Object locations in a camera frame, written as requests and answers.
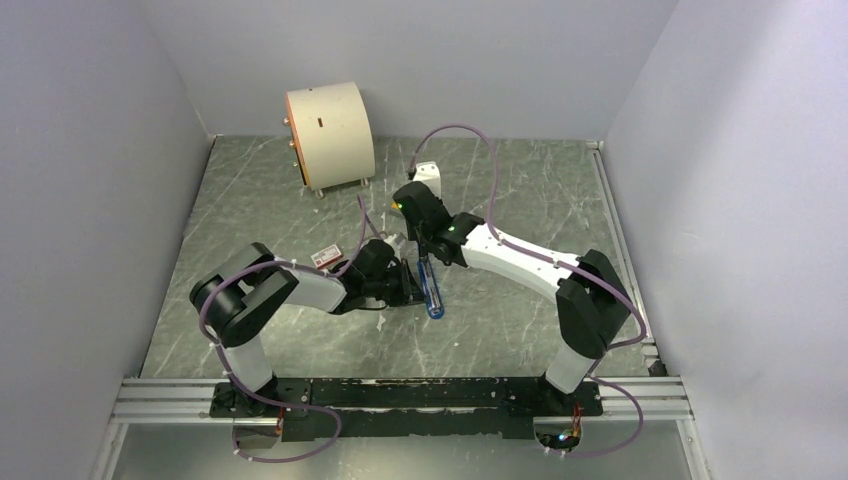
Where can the beige cylindrical drum device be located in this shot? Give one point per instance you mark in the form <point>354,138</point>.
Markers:
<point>331,136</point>

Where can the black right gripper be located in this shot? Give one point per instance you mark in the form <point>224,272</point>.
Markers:
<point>410,233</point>

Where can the aluminium rail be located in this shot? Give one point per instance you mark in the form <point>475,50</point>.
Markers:
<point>187,401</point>
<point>651,355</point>

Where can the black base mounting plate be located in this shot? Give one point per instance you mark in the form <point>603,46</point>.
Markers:
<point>310,409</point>

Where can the aluminium front rail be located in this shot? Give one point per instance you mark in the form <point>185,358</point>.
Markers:
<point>187,401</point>

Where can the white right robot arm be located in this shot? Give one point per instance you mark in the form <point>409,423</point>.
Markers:
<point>589,296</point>

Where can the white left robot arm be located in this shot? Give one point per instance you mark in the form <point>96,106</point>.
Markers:
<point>239,298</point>

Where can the blue black stapler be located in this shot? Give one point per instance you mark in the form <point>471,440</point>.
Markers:
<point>434,303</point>

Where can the red white staple box sleeve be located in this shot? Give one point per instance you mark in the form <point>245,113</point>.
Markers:
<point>326,256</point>

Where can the aluminium right side rail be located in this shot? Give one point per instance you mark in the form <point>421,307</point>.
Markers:
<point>651,355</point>

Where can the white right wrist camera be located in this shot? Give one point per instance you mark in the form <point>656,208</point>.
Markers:
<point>429,174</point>

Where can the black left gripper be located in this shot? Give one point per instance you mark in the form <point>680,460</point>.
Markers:
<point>409,292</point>

